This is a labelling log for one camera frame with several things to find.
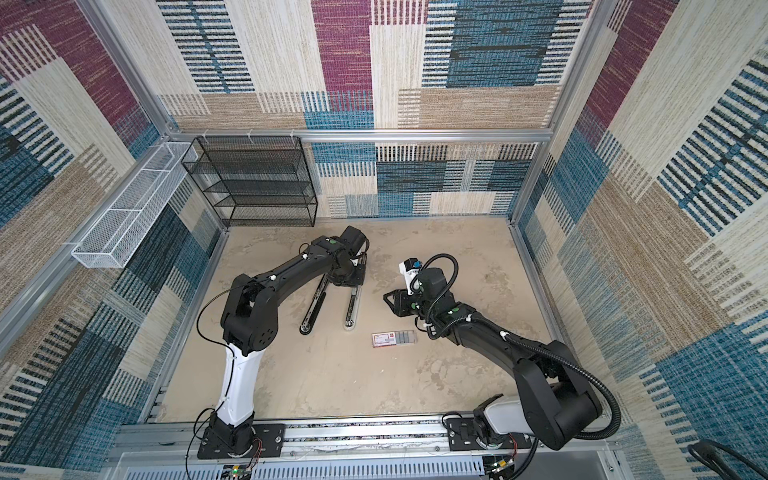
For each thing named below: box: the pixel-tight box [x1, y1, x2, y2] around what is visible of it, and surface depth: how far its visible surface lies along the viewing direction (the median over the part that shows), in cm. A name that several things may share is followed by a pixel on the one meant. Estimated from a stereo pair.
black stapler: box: [299, 274, 363, 335], surface depth 96 cm
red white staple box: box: [372, 331, 397, 348], surface depth 91 cm
